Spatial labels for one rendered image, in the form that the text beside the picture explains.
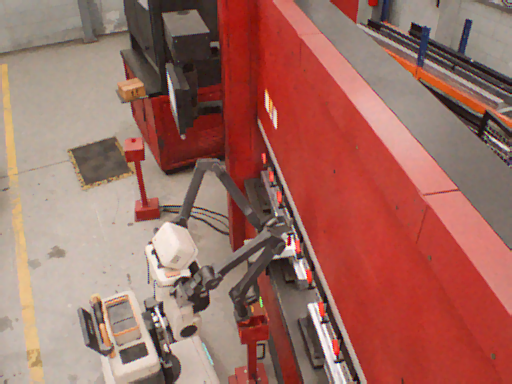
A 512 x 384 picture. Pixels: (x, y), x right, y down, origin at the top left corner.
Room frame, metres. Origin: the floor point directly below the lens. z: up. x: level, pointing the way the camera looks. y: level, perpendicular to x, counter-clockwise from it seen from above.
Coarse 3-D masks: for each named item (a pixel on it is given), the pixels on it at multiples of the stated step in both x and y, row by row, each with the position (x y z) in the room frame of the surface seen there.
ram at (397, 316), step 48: (288, 96) 2.06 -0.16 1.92; (288, 144) 2.03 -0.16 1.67; (336, 144) 1.41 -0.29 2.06; (336, 192) 1.36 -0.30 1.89; (336, 240) 1.30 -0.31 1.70; (384, 240) 0.97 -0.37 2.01; (336, 288) 1.23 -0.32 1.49; (384, 288) 0.91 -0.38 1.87; (432, 288) 0.72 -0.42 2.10; (384, 336) 0.84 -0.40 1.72; (432, 336) 0.66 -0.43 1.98
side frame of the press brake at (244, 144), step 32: (224, 0) 2.77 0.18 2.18; (352, 0) 2.92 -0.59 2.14; (224, 32) 2.77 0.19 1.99; (256, 32) 2.81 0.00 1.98; (224, 64) 2.78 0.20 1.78; (256, 64) 2.81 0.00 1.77; (224, 96) 2.87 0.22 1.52; (256, 96) 2.81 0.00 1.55; (224, 128) 2.95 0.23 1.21; (256, 128) 2.81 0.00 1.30; (256, 160) 2.81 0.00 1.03
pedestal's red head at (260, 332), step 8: (256, 304) 1.71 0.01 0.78; (256, 312) 1.65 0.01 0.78; (256, 320) 1.62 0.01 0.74; (264, 320) 1.64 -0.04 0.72; (240, 328) 1.59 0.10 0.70; (248, 328) 1.52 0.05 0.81; (256, 328) 1.53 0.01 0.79; (264, 328) 1.54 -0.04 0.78; (240, 336) 1.54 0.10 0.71; (248, 336) 1.52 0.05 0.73; (256, 336) 1.53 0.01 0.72; (264, 336) 1.54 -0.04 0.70
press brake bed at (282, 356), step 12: (252, 228) 2.46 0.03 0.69; (252, 264) 2.70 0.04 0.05; (264, 276) 2.05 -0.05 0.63; (264, 288) 2.05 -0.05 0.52; (264, 300) 2.04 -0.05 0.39; (276, 300) 1.74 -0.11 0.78; (276, 312) 1.72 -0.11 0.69; (276, 324) 1.71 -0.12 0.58; (276, 336) 1.70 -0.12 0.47; (276, 348) 1.69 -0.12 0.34; (288, 348) 1.44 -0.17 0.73; (276, 360) 1.78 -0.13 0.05; (288, 360) 1.42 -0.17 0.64; (276, 372) 1.70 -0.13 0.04; (288, 372) 1.41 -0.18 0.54
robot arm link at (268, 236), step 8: (264, 232) 1.65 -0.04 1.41; (272, 232) 1.66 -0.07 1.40; (256, 240) 1.62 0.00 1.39; (264, 240) 1.61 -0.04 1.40; (272, 240) 1.62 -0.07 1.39; (280, 240) 1.63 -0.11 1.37; (240, 248) 1.60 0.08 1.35; (248, 248) 1.59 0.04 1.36; (256, 248) 1.59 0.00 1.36; (232, 256) 1.57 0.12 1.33; (240, 256) 1.56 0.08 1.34; (248, 256) 1.58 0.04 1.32; (216, 264) 1.55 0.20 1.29; (224, 264) 1.54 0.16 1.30; (232, 264) 1.54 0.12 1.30; (216, 272) 1.51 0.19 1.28; (224, 272) 1.52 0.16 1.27; (208, 280) 1.47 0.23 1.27; (216, 280) 1.48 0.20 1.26; (208, 288) 1.46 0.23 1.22
